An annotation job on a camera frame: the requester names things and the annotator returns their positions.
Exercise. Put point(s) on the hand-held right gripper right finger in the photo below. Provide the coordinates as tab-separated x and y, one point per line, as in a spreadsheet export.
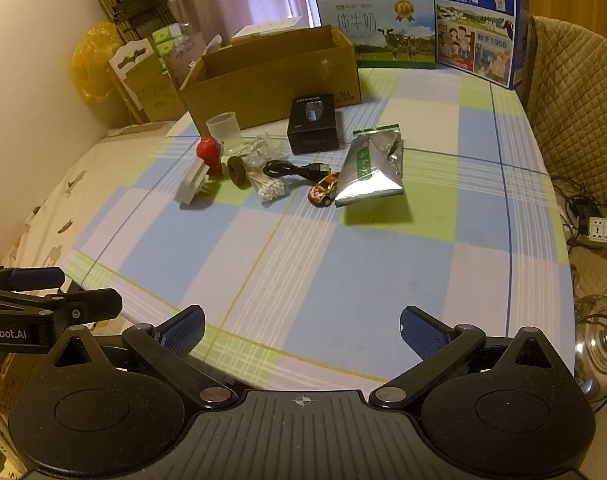
423	330

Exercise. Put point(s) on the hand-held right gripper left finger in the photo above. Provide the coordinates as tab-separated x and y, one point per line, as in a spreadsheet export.
183	330

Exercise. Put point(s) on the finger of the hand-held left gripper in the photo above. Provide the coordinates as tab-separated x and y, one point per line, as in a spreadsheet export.
35	279
90	304

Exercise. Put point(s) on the bundle of cotton swabs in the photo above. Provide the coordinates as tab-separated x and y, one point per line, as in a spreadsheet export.
271	189

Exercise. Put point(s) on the silver green tea packet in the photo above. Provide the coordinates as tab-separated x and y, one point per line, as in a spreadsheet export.
368	170

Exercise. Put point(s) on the small toy car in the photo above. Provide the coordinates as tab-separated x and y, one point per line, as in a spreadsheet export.
323	191

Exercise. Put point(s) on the red toy figure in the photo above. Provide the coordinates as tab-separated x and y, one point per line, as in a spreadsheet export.
208	152

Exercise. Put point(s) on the clear plastic bag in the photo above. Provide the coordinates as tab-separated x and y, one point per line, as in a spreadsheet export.
258	152

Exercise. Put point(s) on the clear plastic cup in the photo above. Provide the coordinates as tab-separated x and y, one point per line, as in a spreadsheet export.
223	132

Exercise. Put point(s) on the black shaver box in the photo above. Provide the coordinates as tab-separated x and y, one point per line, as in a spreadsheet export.
313	140

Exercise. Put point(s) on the beige printed cloth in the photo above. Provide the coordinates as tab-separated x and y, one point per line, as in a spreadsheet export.
83	170

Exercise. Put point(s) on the white power strip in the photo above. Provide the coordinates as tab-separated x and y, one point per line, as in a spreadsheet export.
603	228

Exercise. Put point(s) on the tall brown cardboard box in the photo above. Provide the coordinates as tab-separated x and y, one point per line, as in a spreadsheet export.
158	95

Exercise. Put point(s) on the yellow plastic bag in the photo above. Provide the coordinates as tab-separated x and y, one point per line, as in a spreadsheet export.
90	65

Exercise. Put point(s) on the white scalloped board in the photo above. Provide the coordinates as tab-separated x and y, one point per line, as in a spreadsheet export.
120	67

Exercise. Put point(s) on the green tissue multipack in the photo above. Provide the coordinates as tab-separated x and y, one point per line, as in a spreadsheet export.
166	40

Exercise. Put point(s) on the quilted chair cover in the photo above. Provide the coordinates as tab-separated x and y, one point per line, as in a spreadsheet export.
573	100

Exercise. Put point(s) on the stack of folding chairs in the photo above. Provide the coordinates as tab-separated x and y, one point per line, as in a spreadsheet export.
133	5

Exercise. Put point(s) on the blue milk carton box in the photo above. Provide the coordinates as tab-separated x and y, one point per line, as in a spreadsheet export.
473	35

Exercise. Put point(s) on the green milk carton box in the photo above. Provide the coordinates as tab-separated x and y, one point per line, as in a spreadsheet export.
383	25

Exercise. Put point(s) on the white appliance box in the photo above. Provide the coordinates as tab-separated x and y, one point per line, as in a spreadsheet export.
268	27

